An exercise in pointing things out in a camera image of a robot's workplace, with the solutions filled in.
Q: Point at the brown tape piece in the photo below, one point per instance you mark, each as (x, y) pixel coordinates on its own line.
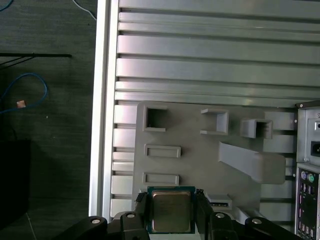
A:
(21, 104)

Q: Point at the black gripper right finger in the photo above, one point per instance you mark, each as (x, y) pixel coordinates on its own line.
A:
(220, 225)

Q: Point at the black PC case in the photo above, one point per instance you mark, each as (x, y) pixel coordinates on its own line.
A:
(302, 137)

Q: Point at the grey parts rack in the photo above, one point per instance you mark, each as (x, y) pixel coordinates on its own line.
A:
(200, 162)

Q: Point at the grey power supply unit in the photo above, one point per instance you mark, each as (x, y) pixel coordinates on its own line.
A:
(311, 136)

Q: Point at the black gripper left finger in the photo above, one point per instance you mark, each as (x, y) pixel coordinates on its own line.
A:
(132, 225)

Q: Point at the black box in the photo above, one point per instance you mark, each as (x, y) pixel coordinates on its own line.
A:
(12, 187)

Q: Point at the CPU with silver top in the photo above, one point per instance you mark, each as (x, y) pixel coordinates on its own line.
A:
(171, 212)

